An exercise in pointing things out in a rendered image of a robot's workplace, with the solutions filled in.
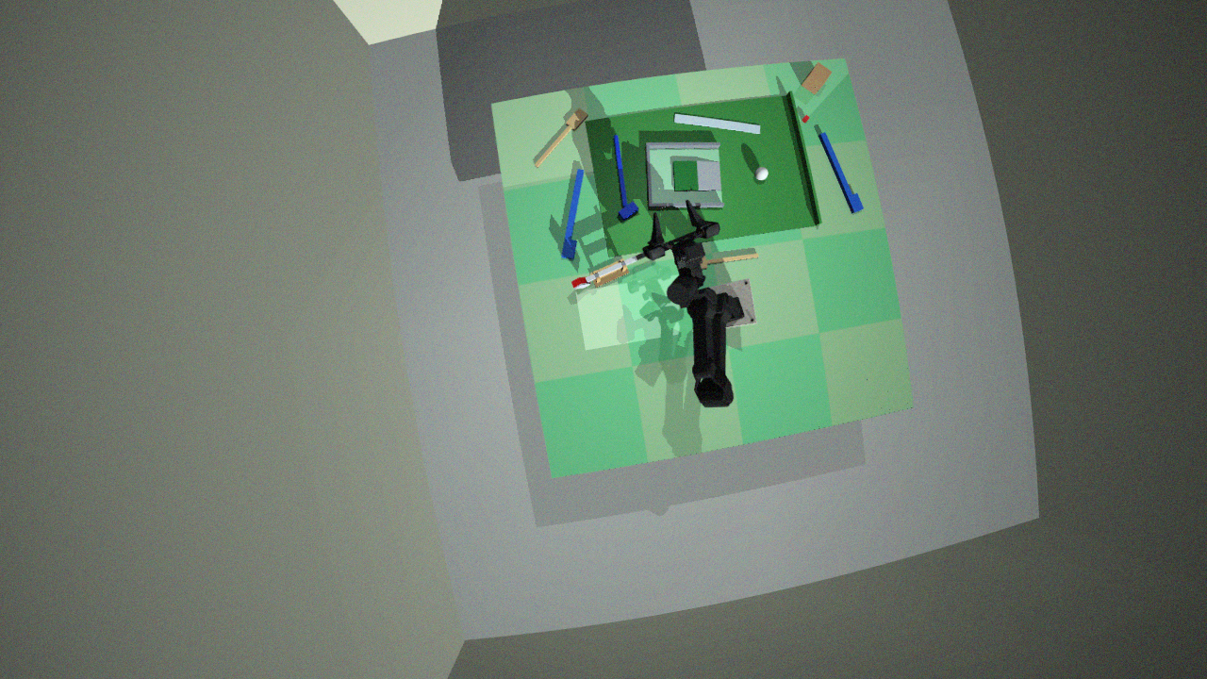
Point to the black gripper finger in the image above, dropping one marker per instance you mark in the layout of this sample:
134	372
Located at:
656	236
695	217

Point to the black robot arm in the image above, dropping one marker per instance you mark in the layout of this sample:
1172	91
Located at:
710	312

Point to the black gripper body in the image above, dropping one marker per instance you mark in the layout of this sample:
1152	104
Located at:
653	253

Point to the light grey flat bar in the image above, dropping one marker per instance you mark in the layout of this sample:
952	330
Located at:
703	121

